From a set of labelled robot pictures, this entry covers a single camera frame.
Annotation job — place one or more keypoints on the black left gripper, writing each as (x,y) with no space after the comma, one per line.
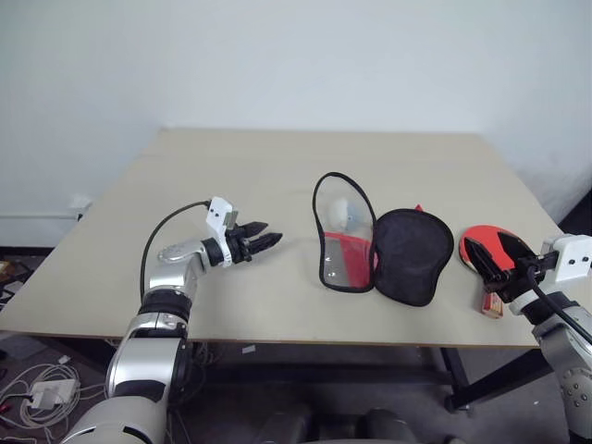
(238,247)

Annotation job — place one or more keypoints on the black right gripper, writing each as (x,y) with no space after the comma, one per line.
(522,277)

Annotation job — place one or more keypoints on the red table tennis paddle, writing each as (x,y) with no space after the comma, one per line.
(483,231)

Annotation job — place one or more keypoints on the white wad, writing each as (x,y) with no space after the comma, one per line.
(340,212)

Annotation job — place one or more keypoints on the black red paddle case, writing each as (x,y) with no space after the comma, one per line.
(411,259)

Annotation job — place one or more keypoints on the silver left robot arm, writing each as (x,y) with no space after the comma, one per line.
(157,277)

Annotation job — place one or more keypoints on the brown cardboard box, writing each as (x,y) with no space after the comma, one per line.
(7,268)

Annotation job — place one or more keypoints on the white power adapter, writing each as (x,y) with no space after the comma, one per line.
(53,393)

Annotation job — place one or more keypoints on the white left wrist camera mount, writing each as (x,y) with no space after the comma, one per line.
(217,213)

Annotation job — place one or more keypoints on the black metal table frame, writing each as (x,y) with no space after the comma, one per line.
(458,372)

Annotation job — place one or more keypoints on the white wall socket box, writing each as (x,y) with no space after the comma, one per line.
(81,205)

